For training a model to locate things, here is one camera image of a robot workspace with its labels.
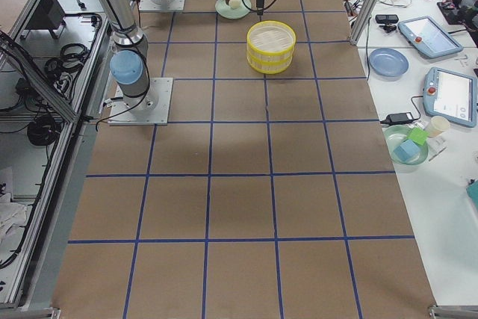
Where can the black power adapter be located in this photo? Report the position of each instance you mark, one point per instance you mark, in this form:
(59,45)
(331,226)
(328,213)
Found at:
(401,118)

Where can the teach pendant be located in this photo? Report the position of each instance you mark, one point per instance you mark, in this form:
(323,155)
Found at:
(428,37)
(451,95)

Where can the light green plate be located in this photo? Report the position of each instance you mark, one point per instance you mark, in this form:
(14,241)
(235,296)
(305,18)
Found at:
(223,9)

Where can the yellow steamer layer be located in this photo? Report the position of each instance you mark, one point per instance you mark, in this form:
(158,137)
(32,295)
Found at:
(269,65)
(271,39)

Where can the green foam block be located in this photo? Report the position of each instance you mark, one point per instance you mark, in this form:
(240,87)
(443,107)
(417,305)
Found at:
(418,136)

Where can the paper cup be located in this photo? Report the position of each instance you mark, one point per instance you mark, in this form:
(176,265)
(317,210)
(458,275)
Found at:
(437,125)

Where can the near teach pendant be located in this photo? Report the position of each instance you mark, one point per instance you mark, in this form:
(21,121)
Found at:
(451,95)

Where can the far teach pendant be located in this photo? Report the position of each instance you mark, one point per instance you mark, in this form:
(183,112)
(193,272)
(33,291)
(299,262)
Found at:
(428,37)

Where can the white steamed bun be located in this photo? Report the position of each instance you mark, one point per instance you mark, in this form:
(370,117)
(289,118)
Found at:
(234,4)

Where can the blue foam block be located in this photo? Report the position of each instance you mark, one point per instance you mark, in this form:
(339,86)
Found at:
(406,152)

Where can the black webcam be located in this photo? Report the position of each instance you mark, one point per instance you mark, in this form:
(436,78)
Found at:
(388,22)

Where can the green bowl with blocks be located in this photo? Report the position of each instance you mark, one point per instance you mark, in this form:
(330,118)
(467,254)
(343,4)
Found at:
(395,135)

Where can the blue plate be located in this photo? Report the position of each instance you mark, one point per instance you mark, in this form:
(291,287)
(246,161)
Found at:
(389,63)

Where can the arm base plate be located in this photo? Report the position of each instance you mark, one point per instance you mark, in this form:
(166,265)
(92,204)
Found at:
(153,110)
(149,6)

